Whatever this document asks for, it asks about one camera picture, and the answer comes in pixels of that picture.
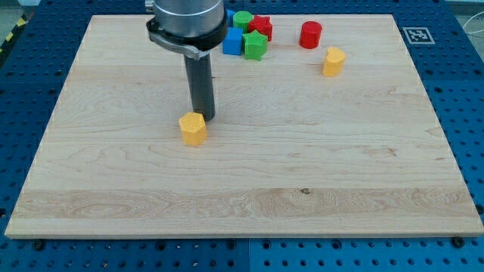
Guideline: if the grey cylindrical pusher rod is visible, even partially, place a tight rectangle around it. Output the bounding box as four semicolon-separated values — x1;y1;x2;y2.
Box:
184;54;216;122

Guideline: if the yellow hexagon block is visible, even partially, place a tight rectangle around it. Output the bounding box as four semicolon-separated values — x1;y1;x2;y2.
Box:
178;112;207;146

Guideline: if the blue block behind arm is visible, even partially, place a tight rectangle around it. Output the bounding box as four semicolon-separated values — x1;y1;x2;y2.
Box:
226;9;235;27

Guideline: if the blue cube block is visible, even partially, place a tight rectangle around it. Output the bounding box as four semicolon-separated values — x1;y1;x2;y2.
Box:
222;27;244;56

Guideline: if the green star block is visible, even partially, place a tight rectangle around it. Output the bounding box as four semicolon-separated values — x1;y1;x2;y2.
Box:
243;30;268;61

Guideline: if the green cylinder block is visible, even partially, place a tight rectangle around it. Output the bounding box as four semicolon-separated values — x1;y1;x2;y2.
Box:
232;11;253;33

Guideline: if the red star block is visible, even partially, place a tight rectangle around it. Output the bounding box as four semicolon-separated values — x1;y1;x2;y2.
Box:
247;15;273;42

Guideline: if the red cylinder block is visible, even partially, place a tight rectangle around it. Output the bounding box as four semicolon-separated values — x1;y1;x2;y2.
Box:
299;20;323;49

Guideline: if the yellow heart block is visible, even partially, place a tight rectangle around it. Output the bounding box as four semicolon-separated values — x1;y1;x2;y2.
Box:
322;47;346;77

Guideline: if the wooden board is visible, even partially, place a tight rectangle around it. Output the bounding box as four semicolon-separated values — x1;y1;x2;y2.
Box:
5;14;483;240

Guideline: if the white fiducial marker tag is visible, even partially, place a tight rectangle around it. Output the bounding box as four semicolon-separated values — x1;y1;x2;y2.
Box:
402;27;435;45

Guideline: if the white cable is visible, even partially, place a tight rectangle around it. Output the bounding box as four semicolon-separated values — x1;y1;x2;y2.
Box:
461;10;484;37

